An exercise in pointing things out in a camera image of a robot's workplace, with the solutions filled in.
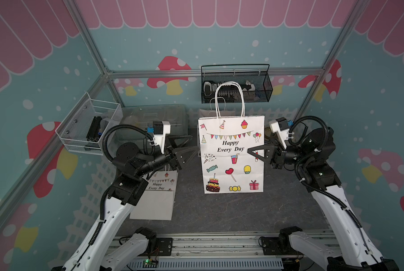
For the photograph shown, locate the black item in white basket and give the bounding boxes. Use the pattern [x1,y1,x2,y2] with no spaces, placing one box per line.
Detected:
[86,116,102,142]

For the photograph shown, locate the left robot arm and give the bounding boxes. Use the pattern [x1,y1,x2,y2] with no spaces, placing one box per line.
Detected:
[54,121,198,271]

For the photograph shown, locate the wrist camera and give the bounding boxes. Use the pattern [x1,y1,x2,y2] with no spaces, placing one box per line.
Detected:
[148,121,171,154]
[269,117,291,149]

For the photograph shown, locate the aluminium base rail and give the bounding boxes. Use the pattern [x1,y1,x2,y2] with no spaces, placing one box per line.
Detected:
[103,231,359,271]

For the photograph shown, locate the black white device in basket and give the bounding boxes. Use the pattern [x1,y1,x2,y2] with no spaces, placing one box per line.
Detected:
[202,81,256,99]

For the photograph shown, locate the clear plastic storage box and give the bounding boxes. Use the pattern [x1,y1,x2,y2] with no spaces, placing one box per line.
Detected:
[120,105,188,135]

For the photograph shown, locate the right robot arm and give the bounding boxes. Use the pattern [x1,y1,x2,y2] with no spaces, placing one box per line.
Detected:
[248,116,399,271]

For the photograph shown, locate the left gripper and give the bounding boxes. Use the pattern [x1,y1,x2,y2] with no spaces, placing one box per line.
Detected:
[136,135,200,177]

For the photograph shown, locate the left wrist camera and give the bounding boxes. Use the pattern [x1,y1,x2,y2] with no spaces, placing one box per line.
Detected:
[148,121,171,154]

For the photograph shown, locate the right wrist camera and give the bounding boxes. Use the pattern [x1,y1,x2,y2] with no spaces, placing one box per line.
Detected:
[269,117,291,149]

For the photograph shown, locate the black wire mesh basket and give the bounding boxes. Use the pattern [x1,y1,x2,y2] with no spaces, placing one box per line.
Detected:
[200,64,273,103]

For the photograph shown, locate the white wire mesh basket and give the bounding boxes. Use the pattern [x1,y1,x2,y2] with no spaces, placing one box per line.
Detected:
[56,93,123,155]

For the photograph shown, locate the green circuit board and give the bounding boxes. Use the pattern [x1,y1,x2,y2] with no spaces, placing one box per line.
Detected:
[143,259,159,268]

